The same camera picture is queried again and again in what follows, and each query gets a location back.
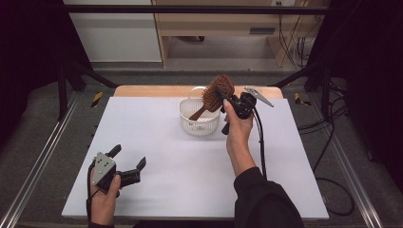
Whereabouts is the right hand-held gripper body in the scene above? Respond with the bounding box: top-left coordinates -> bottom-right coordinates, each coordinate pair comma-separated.
226,85 -> 275,121

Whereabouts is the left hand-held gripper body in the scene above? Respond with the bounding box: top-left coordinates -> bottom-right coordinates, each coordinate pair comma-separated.
91,152 -> 142,192

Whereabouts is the wooden hairbrush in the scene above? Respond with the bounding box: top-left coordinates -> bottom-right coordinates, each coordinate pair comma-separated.
188,73 -> 236,122

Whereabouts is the white plastic slotted basket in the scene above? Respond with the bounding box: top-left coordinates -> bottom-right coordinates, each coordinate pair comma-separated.
179,85 -> 221,137

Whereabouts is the person's right hand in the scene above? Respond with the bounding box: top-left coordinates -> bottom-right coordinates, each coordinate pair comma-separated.
222,98 -> 255,150

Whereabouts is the person's left hand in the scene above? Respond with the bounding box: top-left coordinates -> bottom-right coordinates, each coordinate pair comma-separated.
89,173 -> 123,225

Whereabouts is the white table sheet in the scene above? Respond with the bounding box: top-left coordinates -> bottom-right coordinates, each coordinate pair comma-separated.
61,96 -> 331,221

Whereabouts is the wooden table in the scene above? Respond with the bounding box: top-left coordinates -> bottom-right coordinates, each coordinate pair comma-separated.
113,85 -> 284,100

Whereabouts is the light wooden desk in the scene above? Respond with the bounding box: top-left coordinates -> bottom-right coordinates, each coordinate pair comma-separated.
151,0 -> 331,68

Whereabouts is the white cabinet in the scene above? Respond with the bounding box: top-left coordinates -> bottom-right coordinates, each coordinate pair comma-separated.
62,0 -> 163,64

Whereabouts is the dark curtain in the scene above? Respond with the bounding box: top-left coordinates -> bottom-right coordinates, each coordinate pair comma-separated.
0,0 -> 93,150
308,0 -> 403,191

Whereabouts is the left hand-held gripper cable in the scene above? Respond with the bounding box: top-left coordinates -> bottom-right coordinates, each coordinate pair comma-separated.
85,160 -> 98,224

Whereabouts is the hand-held gripper cable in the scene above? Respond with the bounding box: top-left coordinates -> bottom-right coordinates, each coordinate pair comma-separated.
85,160 -> 98,224
251,106 -> 269,181

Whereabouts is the right hand-held gripper cable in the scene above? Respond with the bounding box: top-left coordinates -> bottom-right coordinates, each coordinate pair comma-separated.
251,106 -> 269,181

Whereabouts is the aluminium floor rail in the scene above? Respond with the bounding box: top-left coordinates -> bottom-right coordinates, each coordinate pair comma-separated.
317,104 -> 386,228
0,91 -> 82,228

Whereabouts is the hanging black cable bundle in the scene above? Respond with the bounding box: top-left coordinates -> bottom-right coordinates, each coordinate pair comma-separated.
277,1 -> 313,69

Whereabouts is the grey desk drawer handle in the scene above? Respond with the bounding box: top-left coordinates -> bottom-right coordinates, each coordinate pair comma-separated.
249,27 -> 277,35

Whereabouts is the black metal frame stand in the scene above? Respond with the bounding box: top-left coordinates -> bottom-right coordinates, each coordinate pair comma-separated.
270,60 -> 333,113
57,60 -> 120,122

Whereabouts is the black floor cable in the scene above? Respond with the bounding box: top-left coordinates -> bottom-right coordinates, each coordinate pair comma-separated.
297,79 -> 355,218

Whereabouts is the black horizontal frame bar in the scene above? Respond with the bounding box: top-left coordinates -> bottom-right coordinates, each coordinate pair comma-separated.
61,4 -> 332,15

